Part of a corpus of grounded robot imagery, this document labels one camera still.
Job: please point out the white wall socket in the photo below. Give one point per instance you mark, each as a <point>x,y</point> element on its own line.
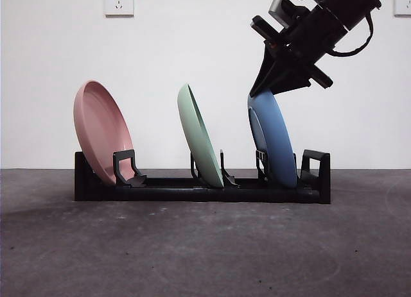
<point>118,3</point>
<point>403,2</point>

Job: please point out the blue round plate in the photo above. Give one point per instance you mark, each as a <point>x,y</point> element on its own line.
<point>276,133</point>

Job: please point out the green round plate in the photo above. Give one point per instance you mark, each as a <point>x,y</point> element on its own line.
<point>196,133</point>

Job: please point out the black plastic dish rack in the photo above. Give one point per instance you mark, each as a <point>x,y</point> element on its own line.
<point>160,194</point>

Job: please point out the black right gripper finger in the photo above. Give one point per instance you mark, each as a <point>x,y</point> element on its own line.
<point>261,75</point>
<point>292,77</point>

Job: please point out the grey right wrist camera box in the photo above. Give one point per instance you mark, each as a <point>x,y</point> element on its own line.
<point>280,10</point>

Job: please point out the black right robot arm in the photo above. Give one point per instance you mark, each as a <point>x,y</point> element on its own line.
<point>346,2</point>

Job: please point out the pink round plate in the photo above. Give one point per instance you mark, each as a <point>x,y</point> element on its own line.
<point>99,133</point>

